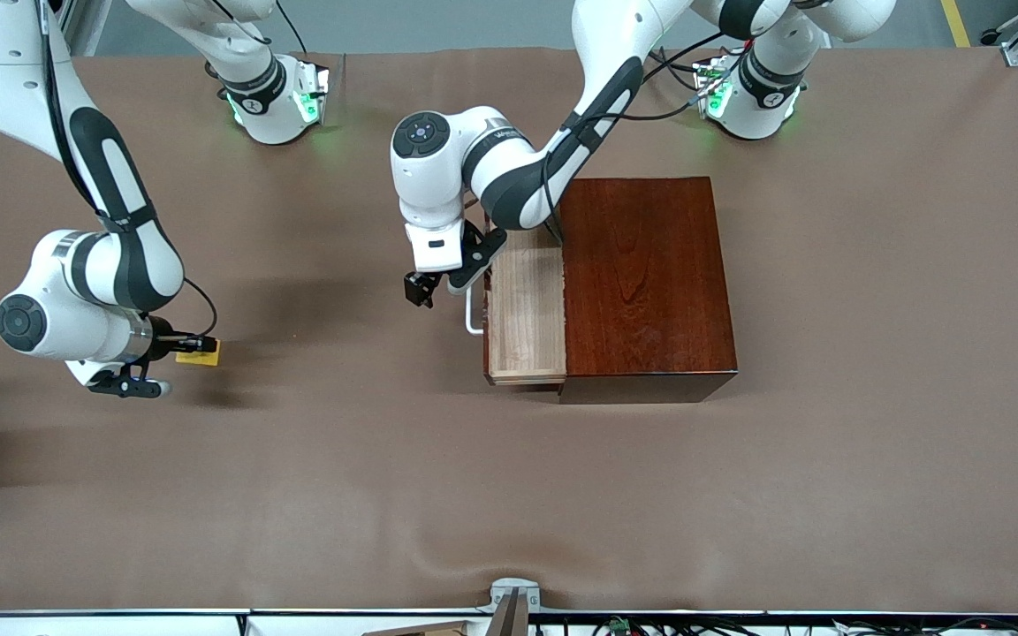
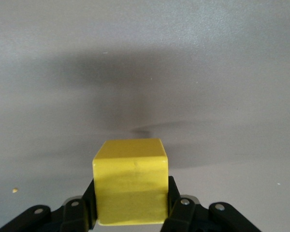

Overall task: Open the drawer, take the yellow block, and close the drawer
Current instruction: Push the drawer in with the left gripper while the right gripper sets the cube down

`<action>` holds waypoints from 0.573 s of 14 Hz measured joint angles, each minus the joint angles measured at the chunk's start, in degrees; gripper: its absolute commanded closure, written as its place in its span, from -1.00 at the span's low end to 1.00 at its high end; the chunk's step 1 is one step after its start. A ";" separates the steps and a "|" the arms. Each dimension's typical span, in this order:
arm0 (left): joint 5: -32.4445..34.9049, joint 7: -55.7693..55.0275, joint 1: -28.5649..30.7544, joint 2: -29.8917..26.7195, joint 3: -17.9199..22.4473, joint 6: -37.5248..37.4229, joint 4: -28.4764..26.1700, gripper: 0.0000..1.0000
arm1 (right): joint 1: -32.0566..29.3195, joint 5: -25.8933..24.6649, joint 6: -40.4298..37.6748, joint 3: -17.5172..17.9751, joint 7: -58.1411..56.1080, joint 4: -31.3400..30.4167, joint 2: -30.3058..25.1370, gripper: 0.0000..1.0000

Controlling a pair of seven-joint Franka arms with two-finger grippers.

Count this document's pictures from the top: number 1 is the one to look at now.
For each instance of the yellow cube block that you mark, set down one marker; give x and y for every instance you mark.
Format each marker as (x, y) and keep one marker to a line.
(200, 359)

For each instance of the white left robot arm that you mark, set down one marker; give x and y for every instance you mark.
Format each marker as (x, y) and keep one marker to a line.
(425, 190)

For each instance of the brown table cover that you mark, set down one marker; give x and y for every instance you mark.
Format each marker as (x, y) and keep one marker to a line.
(208, 486)

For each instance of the dark red wooden cabinet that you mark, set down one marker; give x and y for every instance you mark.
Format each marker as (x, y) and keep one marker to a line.
(650, 283)

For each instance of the brown board piece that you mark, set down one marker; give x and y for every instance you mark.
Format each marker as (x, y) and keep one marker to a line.
(429, 630)

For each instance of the white table edge rail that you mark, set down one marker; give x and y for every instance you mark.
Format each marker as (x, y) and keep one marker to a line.
(120, 625)

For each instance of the grey metal bracket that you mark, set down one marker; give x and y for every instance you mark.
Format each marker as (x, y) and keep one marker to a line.
(509, 601)

